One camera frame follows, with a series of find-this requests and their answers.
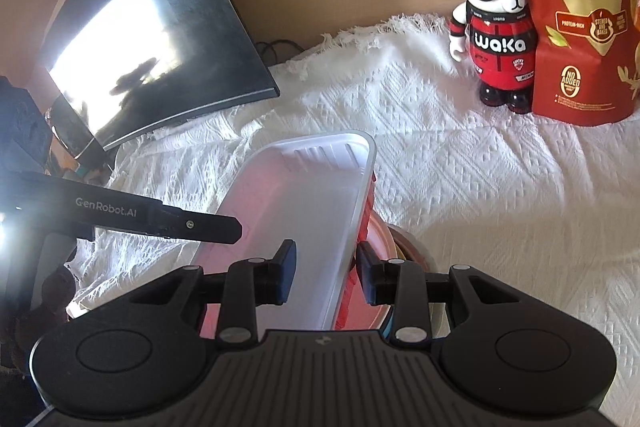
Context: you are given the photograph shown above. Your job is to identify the dark cloth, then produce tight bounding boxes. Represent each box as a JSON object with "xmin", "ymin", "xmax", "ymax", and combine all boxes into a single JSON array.
[{"xmin": 0, "ymin": 74, "xmax": 56, "ymax": 175}]

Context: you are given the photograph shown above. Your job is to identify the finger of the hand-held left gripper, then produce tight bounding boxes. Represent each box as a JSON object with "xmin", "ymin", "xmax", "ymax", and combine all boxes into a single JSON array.
[{"xmin": 145, "ymin": 204, "xmax": 243, "ymax": 245}]

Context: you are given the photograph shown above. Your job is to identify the white woven cloth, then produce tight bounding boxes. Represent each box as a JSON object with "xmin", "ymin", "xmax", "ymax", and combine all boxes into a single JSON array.
[{"xmin": 65, "ymin": 13, "xmax": 640, "ymax": 427}]

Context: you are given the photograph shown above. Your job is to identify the black monitor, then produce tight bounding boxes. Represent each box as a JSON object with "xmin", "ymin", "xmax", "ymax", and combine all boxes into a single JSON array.
[{"xmin": 45, "ymin": 0, "xmax": 281, "ymax": 152}]

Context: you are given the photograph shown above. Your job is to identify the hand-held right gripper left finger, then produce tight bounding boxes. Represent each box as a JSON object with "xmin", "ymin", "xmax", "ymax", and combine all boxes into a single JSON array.
[{"xmin": 127, "ymin": 239, "xmax": 297, "ymax": 350}]

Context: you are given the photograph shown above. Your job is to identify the red and white rectangular dish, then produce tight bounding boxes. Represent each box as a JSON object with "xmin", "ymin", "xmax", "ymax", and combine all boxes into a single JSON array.
[{"xmin": 187, "ymin": 130, "xmax": 377, "ymax": 333}]

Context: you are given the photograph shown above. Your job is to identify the white floral bowl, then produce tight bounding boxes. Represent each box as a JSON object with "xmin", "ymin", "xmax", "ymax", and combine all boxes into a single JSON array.
[{"xmin": 382, "ymin": 224, "xmax": 453, "ymax": 340}]

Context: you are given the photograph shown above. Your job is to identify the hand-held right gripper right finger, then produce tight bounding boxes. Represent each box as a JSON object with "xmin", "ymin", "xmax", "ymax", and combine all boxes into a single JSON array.
[{"xmin": 356, "ymin": 241, "xmax": 523, "ymax": 350}]

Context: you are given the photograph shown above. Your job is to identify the black cable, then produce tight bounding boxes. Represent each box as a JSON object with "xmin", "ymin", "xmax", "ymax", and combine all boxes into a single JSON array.
[{"xmin": 252, "ymin": 38, "xmax": 303, "ymax": 65}]

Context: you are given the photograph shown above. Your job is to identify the panda figurine in red suit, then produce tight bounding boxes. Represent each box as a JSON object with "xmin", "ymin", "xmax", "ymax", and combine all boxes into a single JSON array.
[{"xmin": 448, "ymin": 0, "xmax": 541, "ymax": 115}]

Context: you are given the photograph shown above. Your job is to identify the red snack bag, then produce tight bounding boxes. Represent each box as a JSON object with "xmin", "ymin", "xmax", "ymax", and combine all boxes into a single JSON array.
[{"xmin": 499, "ymin": 0, "xmax": 640, "ymax": 128}]

